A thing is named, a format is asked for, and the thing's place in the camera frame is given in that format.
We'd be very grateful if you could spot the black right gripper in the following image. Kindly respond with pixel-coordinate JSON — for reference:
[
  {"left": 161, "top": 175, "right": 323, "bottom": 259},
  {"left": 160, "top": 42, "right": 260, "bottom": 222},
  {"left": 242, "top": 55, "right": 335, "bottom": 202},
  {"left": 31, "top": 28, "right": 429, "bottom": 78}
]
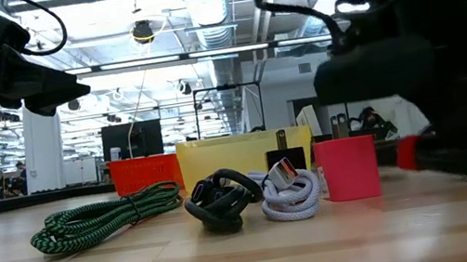
[{"left": 300, "top": 0, "right": 467, "bottom": 173}]

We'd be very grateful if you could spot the pink wall charger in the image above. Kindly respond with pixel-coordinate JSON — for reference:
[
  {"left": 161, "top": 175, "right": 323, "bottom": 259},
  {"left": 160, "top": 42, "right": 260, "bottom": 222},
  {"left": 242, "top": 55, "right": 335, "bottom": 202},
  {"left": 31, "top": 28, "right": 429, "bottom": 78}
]
[{"left": 308, "top": 109, "right": 384, "bottom": 206}]

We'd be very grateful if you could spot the green braided cable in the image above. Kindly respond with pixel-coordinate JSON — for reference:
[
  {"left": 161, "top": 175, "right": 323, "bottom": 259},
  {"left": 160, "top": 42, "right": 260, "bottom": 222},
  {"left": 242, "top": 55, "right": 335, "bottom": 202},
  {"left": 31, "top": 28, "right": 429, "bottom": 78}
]
[{"left": 22, "top": 178, "right": 189, "bottom": 259}]

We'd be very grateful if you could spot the black wall charger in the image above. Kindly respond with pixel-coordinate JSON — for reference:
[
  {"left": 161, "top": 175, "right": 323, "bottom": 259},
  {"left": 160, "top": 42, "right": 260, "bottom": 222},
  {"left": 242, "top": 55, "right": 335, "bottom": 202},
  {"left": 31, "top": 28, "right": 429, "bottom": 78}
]
[{"left": 261, "top": 126, "right": 308, "bottom": 177}]

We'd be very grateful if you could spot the lavender braided usb cable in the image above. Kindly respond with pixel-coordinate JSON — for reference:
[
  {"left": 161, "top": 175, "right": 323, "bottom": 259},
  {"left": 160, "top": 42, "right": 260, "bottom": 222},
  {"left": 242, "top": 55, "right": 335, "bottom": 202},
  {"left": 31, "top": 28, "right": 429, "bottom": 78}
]
[{"left": 245, "top": 151, "right": 327, "bottom": 228}]

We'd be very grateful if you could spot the red plastic bin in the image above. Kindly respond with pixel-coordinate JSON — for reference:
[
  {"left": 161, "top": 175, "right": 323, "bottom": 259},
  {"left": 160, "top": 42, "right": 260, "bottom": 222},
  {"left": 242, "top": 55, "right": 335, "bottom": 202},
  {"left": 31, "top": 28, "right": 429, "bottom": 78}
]
[{"left": 106, "top": 150, "right": 186, "bottom": 199}]

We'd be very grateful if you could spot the yellow plastic bin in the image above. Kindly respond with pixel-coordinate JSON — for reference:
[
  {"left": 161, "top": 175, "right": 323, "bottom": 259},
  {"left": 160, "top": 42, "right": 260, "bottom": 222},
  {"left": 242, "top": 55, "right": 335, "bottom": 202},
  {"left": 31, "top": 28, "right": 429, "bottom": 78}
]
[{"left": 174, "top": 121, "right": 318, "bottom": 195}]

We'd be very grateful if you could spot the white room pillar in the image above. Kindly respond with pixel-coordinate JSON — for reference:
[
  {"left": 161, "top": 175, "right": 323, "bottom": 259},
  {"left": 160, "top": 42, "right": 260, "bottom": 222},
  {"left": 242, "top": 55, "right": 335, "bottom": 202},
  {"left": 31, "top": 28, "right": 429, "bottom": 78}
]
[{"left": 15, "top": 100, "right": 71, "bottom": 195}]

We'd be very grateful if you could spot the person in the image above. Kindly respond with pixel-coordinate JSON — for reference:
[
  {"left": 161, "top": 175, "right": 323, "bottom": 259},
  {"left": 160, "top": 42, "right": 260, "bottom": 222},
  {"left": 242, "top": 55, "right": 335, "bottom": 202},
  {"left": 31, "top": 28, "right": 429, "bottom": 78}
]
[{"left": 15, "top": 160, "right": 32, "bottom": 197}]

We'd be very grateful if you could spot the black monitor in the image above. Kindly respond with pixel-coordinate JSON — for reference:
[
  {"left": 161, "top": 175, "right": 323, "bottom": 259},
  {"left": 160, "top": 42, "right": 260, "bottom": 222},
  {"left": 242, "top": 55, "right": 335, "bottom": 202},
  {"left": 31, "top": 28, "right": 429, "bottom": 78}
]
[{"left": 98, "top": 117, "right": 166, "bottom": 164}]

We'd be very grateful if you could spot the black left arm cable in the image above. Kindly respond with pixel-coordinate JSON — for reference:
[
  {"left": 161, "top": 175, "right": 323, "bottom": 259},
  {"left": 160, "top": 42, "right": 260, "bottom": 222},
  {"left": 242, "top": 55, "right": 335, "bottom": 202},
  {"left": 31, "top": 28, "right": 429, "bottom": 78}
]
[{"left": 13, "top": 0, "right": 71, "bottom": 60}]

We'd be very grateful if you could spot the black overhead camera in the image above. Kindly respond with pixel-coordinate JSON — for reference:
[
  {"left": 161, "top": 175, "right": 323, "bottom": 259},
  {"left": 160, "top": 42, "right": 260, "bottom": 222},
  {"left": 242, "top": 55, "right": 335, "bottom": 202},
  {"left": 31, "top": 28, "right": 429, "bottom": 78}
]
[{"left": 130, "top": 18, "right": 157, "bottom": 47}]

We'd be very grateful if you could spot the black metal rack frame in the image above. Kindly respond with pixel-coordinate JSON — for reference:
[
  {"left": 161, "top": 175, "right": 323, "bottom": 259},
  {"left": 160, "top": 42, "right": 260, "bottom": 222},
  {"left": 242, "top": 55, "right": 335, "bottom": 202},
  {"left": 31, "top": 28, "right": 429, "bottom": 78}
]
[{"left": 190, "top": 78, "right": 268, "bottom": 141}]

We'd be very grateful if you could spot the black aluminium rig frame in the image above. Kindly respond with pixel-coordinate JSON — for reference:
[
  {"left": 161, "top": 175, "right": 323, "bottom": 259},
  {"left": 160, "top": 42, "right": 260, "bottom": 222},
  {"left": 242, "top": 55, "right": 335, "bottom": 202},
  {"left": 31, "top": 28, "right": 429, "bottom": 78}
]
[{"left": 63, "top": 26, "right": 338, "bottom": 87}]

